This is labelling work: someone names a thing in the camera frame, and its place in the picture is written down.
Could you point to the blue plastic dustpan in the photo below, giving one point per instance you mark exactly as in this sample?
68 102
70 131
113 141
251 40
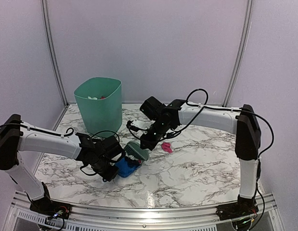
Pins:
124 169

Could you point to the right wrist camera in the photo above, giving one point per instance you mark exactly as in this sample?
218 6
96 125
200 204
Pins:
137 125

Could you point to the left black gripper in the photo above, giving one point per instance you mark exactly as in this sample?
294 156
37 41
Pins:
110 175

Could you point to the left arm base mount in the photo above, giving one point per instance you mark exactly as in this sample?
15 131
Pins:
51 208

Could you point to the aluminium front frame rail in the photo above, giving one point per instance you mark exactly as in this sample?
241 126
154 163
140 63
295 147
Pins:
96 218

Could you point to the paper scraps inside bin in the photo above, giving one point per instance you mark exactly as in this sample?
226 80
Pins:
96 98

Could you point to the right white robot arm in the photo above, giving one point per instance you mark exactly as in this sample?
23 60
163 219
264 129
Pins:
240 122

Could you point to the teal hand brush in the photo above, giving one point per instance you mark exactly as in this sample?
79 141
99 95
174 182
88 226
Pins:
134 150

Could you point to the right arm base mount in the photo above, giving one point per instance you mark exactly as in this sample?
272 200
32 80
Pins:
242 207

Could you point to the black and pink paper scrap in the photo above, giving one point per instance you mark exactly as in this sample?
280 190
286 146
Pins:
135 163

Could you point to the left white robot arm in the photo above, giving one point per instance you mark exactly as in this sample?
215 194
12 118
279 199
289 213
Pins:
18 136

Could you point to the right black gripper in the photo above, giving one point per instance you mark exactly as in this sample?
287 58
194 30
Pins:
150 145

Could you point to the teal plastic waste bin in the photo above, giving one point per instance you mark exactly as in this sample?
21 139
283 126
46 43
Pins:
102 118

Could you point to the pink paper scrap centre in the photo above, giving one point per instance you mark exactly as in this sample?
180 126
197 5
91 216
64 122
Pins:
166 146

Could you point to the left aluminium corner post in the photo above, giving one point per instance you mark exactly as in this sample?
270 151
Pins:
50 44

